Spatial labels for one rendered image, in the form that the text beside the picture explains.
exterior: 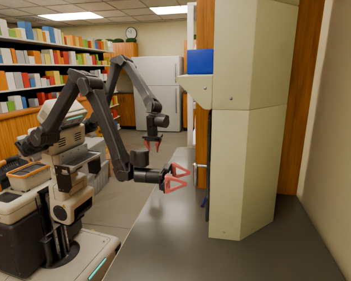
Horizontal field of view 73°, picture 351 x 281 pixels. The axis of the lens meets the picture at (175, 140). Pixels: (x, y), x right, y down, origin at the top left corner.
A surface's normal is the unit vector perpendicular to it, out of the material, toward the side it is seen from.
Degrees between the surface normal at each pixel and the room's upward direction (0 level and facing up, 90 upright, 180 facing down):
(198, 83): 90
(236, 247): 0
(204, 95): 90
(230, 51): 90
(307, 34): 90
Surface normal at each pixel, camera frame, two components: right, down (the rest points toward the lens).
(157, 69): -0.18, 0.29
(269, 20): 0.56, 0.23
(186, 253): -0.02, -0.96
